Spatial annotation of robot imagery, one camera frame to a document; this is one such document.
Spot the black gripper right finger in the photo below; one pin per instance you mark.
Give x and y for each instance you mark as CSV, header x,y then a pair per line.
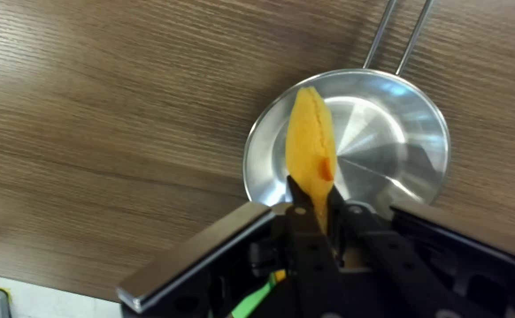
x,y
398,258

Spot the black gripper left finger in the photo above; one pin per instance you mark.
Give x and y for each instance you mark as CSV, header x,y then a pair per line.
x,y
309,258

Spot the round steel pan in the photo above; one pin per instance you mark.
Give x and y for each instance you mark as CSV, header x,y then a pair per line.
x,y
385,142

